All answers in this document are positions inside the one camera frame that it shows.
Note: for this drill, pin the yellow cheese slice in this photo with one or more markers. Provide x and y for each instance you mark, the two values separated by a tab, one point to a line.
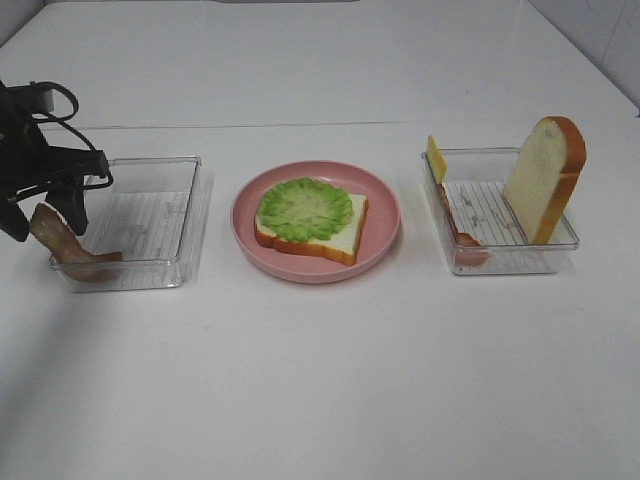
436	162

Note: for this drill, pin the pink round plate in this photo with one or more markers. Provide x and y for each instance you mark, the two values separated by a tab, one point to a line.
380	229

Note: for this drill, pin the brown bacon strip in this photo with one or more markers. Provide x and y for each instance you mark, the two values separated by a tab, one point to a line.
47	227

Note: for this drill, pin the pink bacon strip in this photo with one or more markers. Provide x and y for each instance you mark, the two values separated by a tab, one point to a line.
467	253

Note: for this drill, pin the right clear plastic tray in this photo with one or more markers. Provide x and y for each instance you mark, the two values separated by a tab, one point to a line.
474	185

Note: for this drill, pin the green lettuce leaf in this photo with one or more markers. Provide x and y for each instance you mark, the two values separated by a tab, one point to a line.
304	208

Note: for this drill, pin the clear plastic tray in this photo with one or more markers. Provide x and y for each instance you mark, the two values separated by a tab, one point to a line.
474	185
155	215

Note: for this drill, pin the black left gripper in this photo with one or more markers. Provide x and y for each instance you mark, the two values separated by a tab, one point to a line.
30	165

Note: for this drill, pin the left clear plastic tray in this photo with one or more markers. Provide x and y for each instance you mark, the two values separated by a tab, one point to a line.
155	215

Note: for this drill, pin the bread slice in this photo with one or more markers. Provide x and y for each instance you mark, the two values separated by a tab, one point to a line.
549	164
342	247

